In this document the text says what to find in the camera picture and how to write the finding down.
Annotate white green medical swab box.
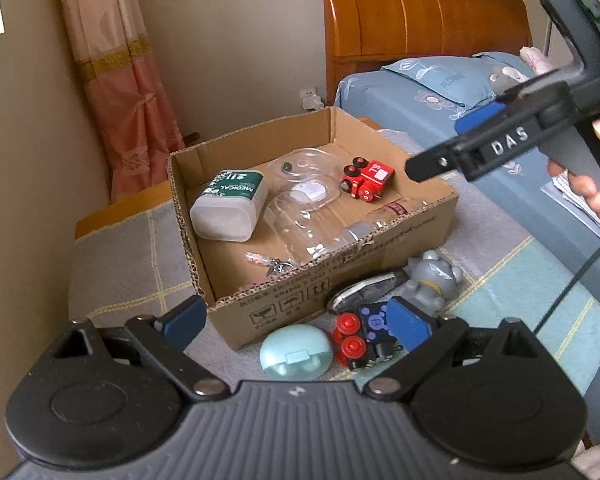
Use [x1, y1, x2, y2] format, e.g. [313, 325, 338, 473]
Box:
[189, 169, 268, 243]

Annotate stack of papers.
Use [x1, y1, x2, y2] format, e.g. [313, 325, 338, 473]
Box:
[541, 171, 600, 238]

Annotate clear correction tape dispenser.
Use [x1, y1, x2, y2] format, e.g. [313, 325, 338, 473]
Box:
[326, 270, 408, 314]

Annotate blue floral pillow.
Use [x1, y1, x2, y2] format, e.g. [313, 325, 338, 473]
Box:
[382, 51, 534, 110]

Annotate grey cartoon figurine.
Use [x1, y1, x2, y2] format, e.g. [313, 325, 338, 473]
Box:
[402, 249, 464, 316]

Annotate brown cardboard box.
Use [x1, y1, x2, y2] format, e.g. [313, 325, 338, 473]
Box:
[168, 107, 458, 350]

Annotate pink beige curtain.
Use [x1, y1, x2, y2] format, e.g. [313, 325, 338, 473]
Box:
[61, 0, 184, 202]

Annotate black cable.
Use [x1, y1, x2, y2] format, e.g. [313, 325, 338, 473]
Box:
[532, 236, 600, 336]

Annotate black toy train red wheels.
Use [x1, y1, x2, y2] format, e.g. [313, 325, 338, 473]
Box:
[332, 302, 403, 370]

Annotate blue floral bed sheet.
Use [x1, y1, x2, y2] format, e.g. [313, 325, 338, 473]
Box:
[332, 50, 600, 271]

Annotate white wall plug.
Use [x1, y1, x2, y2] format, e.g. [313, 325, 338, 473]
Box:
[300, 88, 325, 112]

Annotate clear bottle red label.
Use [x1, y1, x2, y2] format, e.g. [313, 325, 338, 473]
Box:
[339, 198, 427, 244]

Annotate pink rolled blanket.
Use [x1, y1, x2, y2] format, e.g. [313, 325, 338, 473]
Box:
[519, 47, 555, 76]

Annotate orange wooden headboard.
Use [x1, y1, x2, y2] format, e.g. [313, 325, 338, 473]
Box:
[324, 0, 532, 102]

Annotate small keychain trinket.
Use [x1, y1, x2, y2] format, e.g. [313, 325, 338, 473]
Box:
[245, 252, 298, 280]

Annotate teal round earbud case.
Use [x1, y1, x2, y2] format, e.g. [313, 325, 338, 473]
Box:
[259, 324, 334, 382]

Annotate clear square plastic container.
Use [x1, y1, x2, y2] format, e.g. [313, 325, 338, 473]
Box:
[268, 148, 341, 208]

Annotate clear cylindrical plastic jar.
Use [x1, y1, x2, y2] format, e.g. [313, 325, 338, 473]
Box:
[263, 192, 364, 264]

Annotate grey plush toy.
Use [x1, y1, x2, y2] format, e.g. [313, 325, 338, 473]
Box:
[489, 64, 529, 96]

